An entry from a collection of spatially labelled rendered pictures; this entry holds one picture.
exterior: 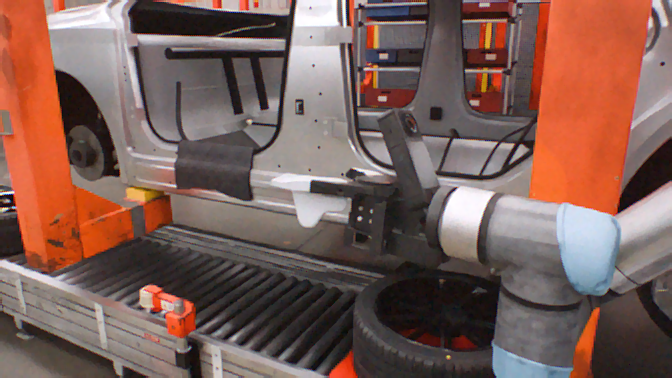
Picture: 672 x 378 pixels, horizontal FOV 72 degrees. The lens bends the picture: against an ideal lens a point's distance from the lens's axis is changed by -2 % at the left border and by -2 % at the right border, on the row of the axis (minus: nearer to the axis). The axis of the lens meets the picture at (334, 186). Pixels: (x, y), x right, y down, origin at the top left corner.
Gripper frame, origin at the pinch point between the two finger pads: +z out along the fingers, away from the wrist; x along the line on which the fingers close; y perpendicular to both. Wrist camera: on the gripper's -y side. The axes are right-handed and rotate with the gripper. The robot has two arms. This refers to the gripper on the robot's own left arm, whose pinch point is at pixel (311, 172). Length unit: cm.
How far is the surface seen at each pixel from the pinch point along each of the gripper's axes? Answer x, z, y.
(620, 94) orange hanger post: 52, -27, -15
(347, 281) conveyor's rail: 135, 86, 76
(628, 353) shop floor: 209, -31, 96
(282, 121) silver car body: 89, 93, -1
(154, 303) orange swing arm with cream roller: 47, 115, 71
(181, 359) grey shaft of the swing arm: 45, 93, 85
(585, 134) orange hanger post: 52, -23, -8
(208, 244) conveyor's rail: 117, 174, 76
